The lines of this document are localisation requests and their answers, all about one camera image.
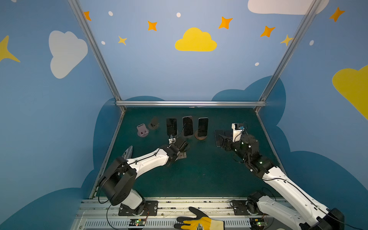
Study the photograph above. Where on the wooden ring phone stand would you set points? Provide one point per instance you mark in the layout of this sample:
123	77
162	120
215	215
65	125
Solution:
200	138

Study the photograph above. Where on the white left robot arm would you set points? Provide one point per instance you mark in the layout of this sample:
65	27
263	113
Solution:
119	178

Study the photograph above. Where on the grey metal tube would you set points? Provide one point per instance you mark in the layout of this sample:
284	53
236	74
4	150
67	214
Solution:
128	153

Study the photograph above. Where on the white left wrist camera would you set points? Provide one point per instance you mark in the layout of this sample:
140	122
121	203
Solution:
172	140

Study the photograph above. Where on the pink phone back middle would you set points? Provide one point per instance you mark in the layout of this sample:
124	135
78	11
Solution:
188	126

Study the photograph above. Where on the left circuit board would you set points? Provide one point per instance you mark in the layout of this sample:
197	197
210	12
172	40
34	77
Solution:
137	222

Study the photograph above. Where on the aluminium frame rail back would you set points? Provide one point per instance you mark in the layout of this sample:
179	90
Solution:
191	103

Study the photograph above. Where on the right circuit board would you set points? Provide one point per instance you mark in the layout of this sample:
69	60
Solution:
257	224

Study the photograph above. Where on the dark phone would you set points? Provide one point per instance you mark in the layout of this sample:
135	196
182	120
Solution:
202	131

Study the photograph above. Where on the circuit board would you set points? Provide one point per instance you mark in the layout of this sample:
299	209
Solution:
257	224
137	222

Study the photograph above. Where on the yellow black work glove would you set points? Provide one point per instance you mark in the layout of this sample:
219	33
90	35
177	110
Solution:
200	222

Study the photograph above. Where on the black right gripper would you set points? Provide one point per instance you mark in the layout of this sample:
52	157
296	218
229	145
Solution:
227	143

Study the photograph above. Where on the green phone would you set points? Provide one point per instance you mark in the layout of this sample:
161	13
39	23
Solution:
220	136

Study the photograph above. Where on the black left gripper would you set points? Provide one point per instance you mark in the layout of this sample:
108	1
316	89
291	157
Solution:
180	146

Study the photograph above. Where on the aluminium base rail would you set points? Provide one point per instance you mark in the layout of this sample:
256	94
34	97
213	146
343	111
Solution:
163	212

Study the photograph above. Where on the black phone back left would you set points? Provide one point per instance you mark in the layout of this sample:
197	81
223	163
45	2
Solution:
171	124

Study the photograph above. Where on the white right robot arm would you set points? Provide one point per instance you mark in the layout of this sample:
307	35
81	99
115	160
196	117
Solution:
306	212

